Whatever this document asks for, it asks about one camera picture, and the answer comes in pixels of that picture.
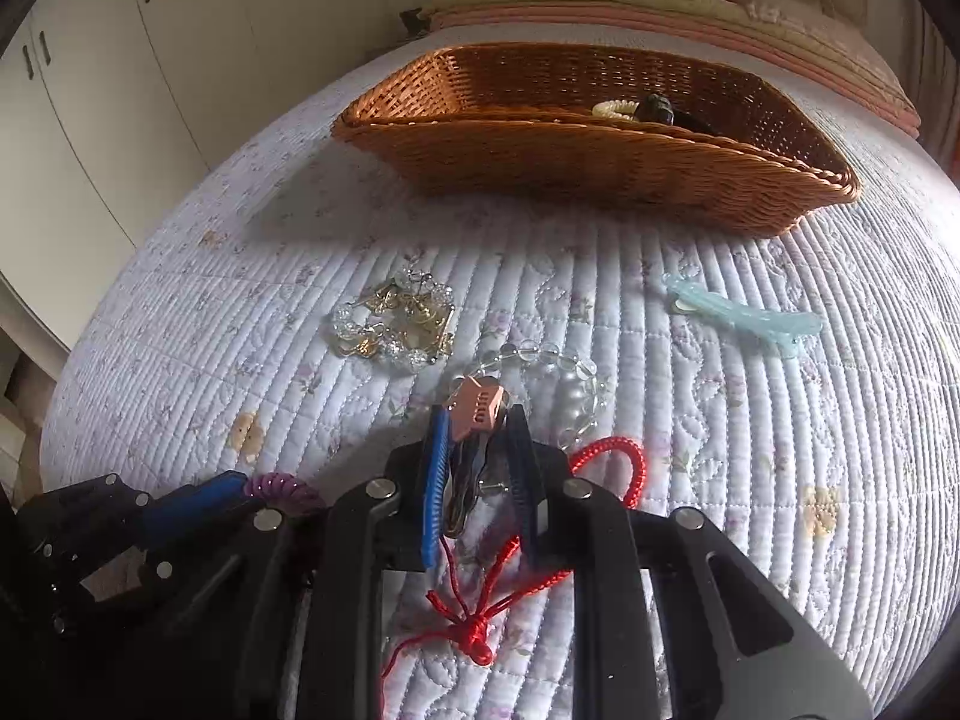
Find brown wicker basket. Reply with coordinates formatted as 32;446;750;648
330;43;862;239

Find folded yellow pink blankets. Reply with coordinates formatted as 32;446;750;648
418;0;905;87

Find red cord bracelet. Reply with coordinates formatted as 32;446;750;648
379;435;647;685

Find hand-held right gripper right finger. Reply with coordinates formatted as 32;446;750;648
502;405;875;720

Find clear bead bracelet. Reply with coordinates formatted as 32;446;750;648
478;340;610;452

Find white wardrobe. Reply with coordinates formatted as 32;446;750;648
0;0;485;275

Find rose gold hair clip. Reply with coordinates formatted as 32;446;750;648
441;373;520;541

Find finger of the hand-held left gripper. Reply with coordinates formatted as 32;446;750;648
15;469;252;578

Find light blue hair clip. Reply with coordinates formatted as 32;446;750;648
663;274;825;350

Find folded pink and beige blankets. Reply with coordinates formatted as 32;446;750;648
430;2;923;140

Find purple spiral hair tie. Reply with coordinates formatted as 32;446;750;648
244;471;323;518

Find crystal and gold charm bracelet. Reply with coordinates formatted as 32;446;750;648
324;268;458;376

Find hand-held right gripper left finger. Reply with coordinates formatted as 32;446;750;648
180;405;451;720

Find dark hair clip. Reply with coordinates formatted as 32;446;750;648
634;93;715;130

